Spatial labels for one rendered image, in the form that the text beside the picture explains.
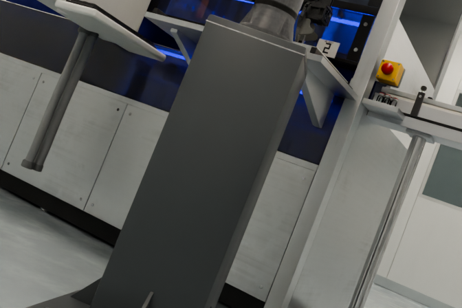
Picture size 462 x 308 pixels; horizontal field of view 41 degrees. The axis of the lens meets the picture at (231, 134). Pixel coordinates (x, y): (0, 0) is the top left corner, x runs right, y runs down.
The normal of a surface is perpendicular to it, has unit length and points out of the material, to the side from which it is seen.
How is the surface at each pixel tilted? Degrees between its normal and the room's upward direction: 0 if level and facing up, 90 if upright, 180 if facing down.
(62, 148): 90
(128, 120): 90
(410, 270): 90
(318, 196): 90
